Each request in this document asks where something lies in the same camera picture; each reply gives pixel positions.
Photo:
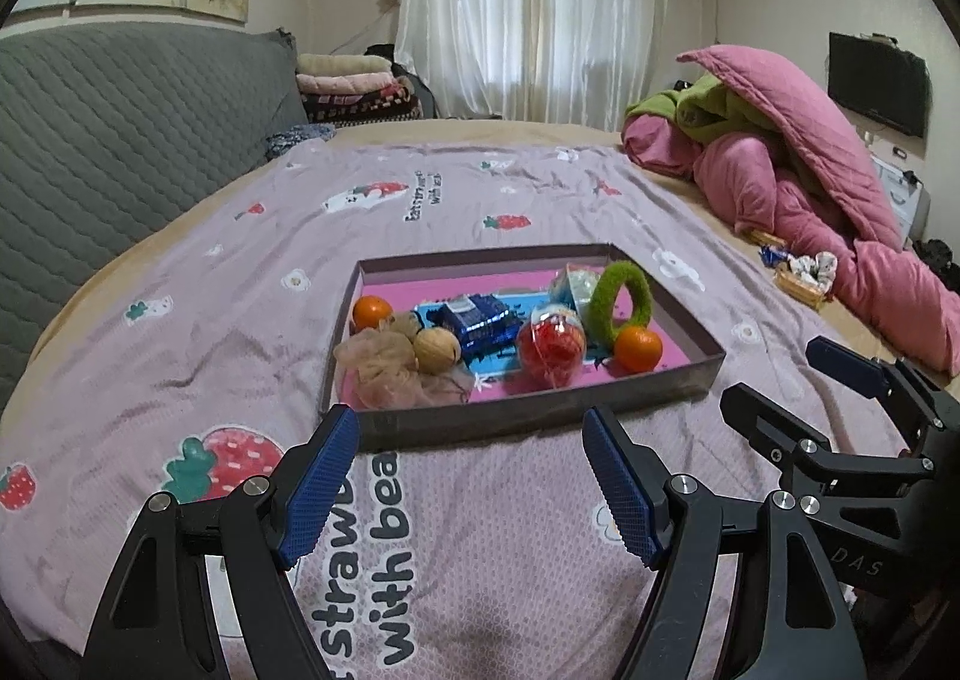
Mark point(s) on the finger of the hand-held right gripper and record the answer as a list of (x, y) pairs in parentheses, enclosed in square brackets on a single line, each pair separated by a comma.
[(757, 421), (847, 365)]

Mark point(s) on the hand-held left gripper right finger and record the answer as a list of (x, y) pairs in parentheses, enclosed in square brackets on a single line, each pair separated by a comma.
[(622, 485)]

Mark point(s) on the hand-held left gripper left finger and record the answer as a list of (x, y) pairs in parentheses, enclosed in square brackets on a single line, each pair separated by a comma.
[(319, 485)]

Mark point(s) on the beige scrunchie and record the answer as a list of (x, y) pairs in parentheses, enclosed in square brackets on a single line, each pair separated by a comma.
[(375, 369)]

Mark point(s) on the orange mandarin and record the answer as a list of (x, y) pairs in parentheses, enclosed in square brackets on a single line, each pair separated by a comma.
[(639, 348), (373, 313)]

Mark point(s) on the red toy egg capsule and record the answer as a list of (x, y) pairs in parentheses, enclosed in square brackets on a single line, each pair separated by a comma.
[(551, 350)]

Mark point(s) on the grey cardboard box tray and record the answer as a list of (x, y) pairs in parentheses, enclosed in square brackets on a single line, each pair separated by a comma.
[(465, 425)]

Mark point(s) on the walnut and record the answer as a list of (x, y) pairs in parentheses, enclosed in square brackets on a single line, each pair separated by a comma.
[(437, 349)]

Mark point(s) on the white toy egg capsule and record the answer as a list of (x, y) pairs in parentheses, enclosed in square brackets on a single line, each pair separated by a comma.
[(571, 286)]

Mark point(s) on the blue snack packet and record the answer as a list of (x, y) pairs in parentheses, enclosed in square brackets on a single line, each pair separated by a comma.
[(480, 324)]

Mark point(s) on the small wicker basket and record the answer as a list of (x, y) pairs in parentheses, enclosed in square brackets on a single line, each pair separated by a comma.
[(799, 290)]

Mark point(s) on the white patterned cloth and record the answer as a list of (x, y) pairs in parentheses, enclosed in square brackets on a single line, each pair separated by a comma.
[(814, 268)]

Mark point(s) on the blue candy wrapper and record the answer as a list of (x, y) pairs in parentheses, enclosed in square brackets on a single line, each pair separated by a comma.
[(772, 256)]

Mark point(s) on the yellow snack packet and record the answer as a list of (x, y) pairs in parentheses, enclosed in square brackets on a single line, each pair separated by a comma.
[(766, 239)]

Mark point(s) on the white cabinet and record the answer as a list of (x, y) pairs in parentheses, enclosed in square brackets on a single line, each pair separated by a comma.
[(900, 196)]

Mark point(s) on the pink strawberry print bedsheet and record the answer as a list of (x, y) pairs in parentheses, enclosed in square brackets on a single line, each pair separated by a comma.
[(225, 320)]

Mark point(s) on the pink quilt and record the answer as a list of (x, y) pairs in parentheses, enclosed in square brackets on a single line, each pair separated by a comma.
[(787, 163)]

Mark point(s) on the black television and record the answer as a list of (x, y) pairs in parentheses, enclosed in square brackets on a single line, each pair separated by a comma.
[(877, 84)]

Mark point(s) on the green blanket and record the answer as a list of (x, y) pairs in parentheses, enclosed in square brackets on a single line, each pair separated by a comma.
[(697, 110)]

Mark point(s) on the dark floral cloth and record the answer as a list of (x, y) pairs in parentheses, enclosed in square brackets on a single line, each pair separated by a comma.
[(300, 139)]

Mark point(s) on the stack of folded blankets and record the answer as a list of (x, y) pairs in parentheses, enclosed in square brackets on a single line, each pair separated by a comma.
[(345, 88)]

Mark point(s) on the grey quilted headboard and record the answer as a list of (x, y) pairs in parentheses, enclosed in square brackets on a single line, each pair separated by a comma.
[(112, 140)]

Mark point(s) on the black bag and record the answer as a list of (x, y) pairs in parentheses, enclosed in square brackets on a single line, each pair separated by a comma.
[(416, 88)]

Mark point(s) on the white curtain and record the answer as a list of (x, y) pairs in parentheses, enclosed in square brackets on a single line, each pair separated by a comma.
[(532, 5)]

